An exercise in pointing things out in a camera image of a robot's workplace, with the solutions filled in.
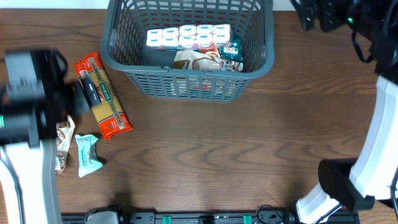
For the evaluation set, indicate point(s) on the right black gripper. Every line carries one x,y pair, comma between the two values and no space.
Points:
311,17

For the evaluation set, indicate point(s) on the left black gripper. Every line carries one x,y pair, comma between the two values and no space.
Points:
73,98

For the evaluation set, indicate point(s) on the San Remo spaghetti packet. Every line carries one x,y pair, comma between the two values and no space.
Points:
108,111

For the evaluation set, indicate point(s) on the white brown snack bag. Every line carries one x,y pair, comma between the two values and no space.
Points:
65,131
192,60

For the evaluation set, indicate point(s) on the light blue snack bar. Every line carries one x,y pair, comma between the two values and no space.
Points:
87,158

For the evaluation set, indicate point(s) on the grey plastic basket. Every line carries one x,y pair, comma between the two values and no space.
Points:
123,45

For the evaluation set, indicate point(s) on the green Nescafe coffee bag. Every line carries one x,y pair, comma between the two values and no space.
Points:
233,52

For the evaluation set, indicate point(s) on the Kleenex tissue multipack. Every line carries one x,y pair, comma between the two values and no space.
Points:
190,37

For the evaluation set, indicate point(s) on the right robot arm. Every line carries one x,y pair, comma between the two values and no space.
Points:
347,186

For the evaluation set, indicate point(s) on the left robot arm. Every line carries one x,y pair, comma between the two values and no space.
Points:
34,100

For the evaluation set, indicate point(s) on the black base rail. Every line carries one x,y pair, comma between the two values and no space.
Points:
114,214

